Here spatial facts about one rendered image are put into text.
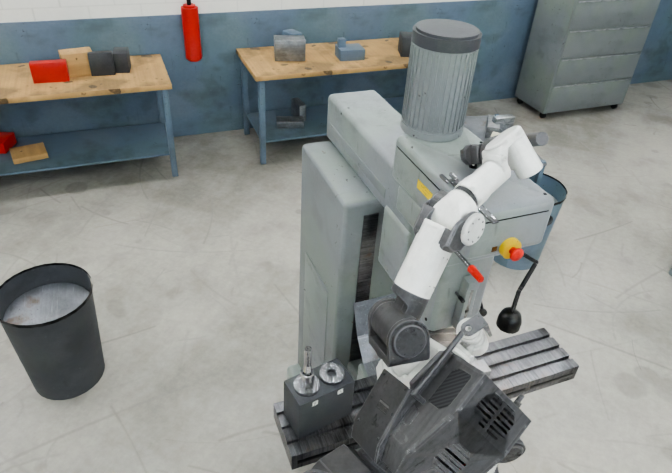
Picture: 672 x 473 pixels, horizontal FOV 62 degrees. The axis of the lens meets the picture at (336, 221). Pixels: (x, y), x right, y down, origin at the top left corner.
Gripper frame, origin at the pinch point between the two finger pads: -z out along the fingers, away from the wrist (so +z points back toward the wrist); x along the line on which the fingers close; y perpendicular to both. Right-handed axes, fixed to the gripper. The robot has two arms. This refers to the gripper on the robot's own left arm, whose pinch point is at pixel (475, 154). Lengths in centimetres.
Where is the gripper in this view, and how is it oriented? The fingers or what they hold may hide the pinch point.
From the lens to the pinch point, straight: 166.2
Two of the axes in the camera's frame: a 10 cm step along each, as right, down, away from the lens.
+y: -0.6, -9.9, -0.9
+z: 2.2, 0.8, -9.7
